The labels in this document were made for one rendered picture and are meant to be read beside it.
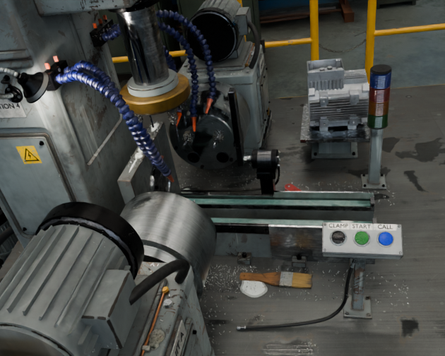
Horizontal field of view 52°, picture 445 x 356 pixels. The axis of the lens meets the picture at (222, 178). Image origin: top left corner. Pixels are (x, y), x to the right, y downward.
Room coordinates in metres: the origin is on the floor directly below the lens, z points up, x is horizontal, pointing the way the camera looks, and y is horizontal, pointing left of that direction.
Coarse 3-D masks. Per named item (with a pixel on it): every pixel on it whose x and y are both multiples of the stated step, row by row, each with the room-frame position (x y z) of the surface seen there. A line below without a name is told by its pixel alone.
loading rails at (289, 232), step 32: (288, 192) 1.08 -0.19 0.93; (320, 192) 1.06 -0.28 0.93; (352, 192) 1.03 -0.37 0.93; (224, 224) 1.00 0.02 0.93; (256, 224) 0.97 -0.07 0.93; (288, 224) 0.96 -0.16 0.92; (320, 224) 0.94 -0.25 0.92; (256, 256) 0.97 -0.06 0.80; (288, 256) 0.93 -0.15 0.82; (320, 256) 0.91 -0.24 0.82
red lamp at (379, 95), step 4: (372, 88) 1.21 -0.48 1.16; (384, 88) 1.20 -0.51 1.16; (388, 88) 1.20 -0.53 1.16; (372, 92) 1.21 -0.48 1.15; (376, 92) 1.20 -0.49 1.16; (380, 92) 1.20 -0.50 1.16; (384, 92) 1.19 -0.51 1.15; (388, 92) 1.20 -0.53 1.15; (372, 96) 1.21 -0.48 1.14; (376, 96) 1.20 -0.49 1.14; (380, 96) 1.19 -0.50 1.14; (384, 96) 1.19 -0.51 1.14; (388, 96) 1.20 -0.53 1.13; (372, 100) 1.21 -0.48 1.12; (376, 100) 1.20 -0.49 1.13; (380, 100) 1.19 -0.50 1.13; (384, 100) 1.19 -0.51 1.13
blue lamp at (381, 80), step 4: (372, 76) 1.21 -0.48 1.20; (376, 76) 1.20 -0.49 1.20; (380, 76) 1.20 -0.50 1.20; (384, 76) 1.19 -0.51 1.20; (388, 76) 1.20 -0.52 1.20; (372, 80) 1.21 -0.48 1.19; (376, 80) 1.20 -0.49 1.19; (380, 80) 1.20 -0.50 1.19; (384, 80) 1.19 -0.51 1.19; (388, 80) 1.20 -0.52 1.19; (372, 84) 1.21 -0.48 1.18; (376, 84) 1.20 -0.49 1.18; (380, 84) 1.20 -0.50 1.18; (384, 84) 1.19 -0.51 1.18; (388, 84) 1.20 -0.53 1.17; (376, 88) 1.20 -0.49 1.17; (380, 88) 1.20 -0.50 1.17
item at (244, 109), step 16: (224, 96) 1.36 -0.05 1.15; (240, 96) 1.41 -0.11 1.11; (208, 112) 1.28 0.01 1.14; (224, 112) 1.27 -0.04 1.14; (240, 112) 1.33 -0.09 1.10; (192, 128) 1.30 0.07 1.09; (208, 128) 1.28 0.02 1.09; (224, 128) 1.27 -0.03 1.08; (176, 144) 1.32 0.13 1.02; (192, 144) 1.30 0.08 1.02; (208, 144) 1.29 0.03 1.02; (224, 144) 1.27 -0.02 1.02; (192, 160) 1.30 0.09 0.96; (208, 160) 1.29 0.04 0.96; (224, 160) 1.27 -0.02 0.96
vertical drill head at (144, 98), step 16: (128, 16) 1.06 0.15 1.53; (144, 16) 1.06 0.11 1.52; (128, 32) 1.06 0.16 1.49; (144, 32) 1.06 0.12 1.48; (128, 48) 1.07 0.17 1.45; (144, 48) 1.06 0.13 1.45; (160, 48) 1.08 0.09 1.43; (144, 64) 1.06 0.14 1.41; (160, 64) 1.07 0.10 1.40; (144, 80) 1.06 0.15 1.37; (160, 80) 1.06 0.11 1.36; (176, 80) 1.08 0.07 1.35; (128, 96) 1.07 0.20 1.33; (144, 96) 1.04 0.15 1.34; (160, 96) 1.03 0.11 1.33; (176, 96) 1.03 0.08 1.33; (144, 112) 1.02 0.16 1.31; (160, 112) 1.02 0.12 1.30; (176, 128) 1.05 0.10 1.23
